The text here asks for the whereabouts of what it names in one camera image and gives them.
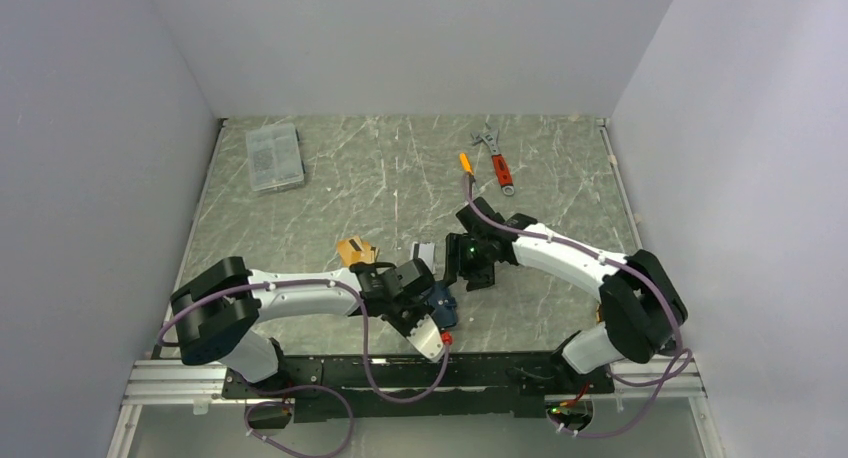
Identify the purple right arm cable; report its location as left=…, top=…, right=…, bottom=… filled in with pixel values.
left=460, top=173, right=694, bottom=441

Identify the blue leather card holder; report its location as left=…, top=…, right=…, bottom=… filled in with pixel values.
left=426, top=281, right=459, bottom=331

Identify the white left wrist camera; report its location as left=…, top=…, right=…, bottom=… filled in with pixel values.
left=406, top=315, right=446, bottom=363

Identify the orange screwdriver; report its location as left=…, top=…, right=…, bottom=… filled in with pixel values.
left=459, top=152, right=474, bottom=179

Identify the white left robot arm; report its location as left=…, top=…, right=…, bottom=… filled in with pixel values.
left=163, top=256, right=445, bottom=398

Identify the black base frame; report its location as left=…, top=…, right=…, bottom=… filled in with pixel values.
left=222, top=351, right=615, bottom=424

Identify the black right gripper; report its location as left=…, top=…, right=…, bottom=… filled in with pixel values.
left=442, top=233, right=494, bottom=293

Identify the red adjustable wrench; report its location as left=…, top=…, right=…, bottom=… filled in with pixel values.
left=470, top=122, right=515, bottom=197

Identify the gold card stack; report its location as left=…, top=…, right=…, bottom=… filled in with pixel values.
left=336, top=236, right=379, bottom=267

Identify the white card stack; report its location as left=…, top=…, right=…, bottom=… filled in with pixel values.
left=410, top=241, right=436, bottom=272

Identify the clear plastic screw box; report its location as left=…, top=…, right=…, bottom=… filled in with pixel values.
left=245, top=123, right=306, bottom=193

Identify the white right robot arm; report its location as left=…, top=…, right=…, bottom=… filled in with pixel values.
left=446, top=197, right=688, bottom=393

